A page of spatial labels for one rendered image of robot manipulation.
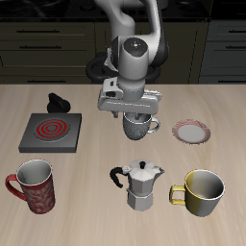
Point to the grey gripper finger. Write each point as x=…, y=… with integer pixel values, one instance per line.
x=115, y=114
x=138, y=117

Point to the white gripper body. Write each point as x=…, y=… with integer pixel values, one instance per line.
x=128, y=105

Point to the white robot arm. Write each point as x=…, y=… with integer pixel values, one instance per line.
x=134, y=64

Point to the white plate with red rim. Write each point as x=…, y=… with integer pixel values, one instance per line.
x=191, y=133

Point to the dark grey stove plate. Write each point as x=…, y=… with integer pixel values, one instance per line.
x=51, y=136

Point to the yellow and white mug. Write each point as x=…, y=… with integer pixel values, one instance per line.
x=201, y=200

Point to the red patterned mug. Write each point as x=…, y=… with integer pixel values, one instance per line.
x=40, y=192

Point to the round black knob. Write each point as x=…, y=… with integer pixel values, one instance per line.
x=57, y=104

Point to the silver moka pot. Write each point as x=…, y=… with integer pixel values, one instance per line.
x=140, y=187

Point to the dark kitchen cupboards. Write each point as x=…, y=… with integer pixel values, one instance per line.
x=48, y=48

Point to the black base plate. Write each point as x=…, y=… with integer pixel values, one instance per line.
x=91, y=68

